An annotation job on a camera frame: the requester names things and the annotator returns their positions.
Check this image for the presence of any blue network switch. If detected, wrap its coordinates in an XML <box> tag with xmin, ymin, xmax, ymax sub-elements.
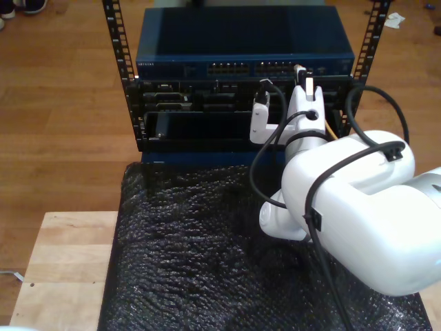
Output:
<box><xmin>135</xmin><ymin>6</ymin><xmax>356</xmax><ymax>82</ymax></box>

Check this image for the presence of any black perforated rack post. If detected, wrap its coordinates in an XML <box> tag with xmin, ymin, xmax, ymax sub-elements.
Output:
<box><xmin>336</xmin><ymin>0</ymin><xmax>392</xmax><ymax>139</ymax></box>
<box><xmin>101</xmin><ymin>0</ymin><xmax>145</xmax><ymax>152</ymax></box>

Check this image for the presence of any black rack server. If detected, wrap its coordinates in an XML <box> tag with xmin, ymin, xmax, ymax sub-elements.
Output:
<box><xmin>125</xmin><ymin>78</ymin><xmax>352</xmax><ymax>114</ymax></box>

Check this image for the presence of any crumpled white paper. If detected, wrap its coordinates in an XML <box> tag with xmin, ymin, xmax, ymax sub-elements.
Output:
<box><xmin>384</xmin><ymin>12</ymin><xmax>407</xmax><ymax>30</ymax></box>

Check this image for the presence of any white flat ribbon cable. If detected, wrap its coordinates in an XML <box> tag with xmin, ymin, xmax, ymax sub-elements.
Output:
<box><xmin>0</xmin><ymin>270</ymin><xmax>25</xmax><ymax>282</ymax></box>

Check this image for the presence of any person's dark shoe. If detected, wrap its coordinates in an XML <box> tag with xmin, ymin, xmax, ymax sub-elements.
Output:
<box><xmin>22</xmin><ymin>0</ymin><xmax>48</xmax><ymax>14</ymax></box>

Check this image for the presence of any black bubble mat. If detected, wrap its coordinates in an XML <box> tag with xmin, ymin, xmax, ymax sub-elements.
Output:
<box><xmin>98</xmin><ymin>161</ymin><xmax>433</xmax><ymax>331</ymax></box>

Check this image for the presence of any yellow network cable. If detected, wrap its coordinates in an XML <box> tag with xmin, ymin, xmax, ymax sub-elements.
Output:
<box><xmin>294</xmin><ymin>63</ymin><xmax>339</xmax><ymax>141</ymax></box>

